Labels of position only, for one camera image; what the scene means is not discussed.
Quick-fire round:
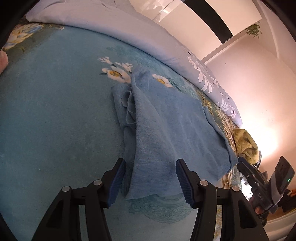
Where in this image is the light blue garment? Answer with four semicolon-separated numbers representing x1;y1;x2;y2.
112;68;237;199

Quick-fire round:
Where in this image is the person's right hand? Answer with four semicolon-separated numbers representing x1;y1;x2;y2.
254;206;265;215

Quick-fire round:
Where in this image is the olive yellow garment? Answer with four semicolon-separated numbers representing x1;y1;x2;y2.
232;128;259;165

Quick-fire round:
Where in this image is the floral teal bed blanket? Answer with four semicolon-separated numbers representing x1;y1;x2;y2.
1;22;235;240

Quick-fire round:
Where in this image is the white black-striped wardrobe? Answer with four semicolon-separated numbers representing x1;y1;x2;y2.
131;1;261;60

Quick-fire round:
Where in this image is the grey floral quilt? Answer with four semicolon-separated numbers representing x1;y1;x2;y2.
26;1;242;126

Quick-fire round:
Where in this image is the green wall plant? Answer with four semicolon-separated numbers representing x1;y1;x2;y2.
245;24;262;39

